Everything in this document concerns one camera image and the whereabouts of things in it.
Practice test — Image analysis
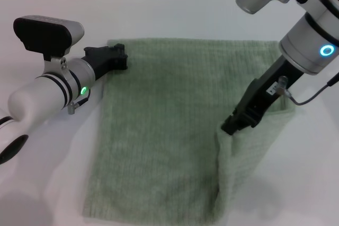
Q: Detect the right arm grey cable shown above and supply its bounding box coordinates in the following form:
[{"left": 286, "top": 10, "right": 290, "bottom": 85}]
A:
[{"left": 276, "top": 72, "right": 339, "bottom": 105}]

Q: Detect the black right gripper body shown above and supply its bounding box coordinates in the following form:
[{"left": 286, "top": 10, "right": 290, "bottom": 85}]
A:
[{"left": 234, "top": 55, "right": 302, "bottom": 121}]

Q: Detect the left arm black cable plug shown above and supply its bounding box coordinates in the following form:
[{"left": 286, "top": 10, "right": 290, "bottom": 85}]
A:
[{"left": 67, "top": 96, "right": 91, "bottom": 115}]

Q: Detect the clear plastic plug connector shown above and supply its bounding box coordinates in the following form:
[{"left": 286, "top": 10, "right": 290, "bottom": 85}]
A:
[{"left": 278, "top": 76, "right": 290, "bottom": 91}]

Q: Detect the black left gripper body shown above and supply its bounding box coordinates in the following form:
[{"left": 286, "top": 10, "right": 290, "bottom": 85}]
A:
[{"left": 83, "top": 45, "right": 119, "bottom": 81}]

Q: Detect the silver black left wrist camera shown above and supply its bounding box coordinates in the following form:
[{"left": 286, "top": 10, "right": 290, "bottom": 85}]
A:
[{"left": 13, "top": 15, "right": 85, "bottom": 62}]

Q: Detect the green terry towel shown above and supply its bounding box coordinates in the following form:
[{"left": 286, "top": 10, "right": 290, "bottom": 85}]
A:
[{"left": 82, "top": 37, "right": 296, "bottom": 224}]

